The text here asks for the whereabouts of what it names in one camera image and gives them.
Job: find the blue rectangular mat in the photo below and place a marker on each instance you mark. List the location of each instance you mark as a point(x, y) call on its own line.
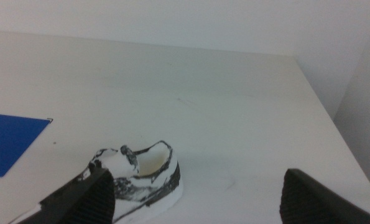
point(7, 143)

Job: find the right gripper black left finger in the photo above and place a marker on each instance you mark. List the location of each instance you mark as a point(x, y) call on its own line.
point(88, 199)

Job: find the white and black sneaker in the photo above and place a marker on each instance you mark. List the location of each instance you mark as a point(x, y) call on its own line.
point(153, 186)

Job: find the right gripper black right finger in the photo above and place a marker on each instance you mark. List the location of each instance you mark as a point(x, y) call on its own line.
point(309, 202)

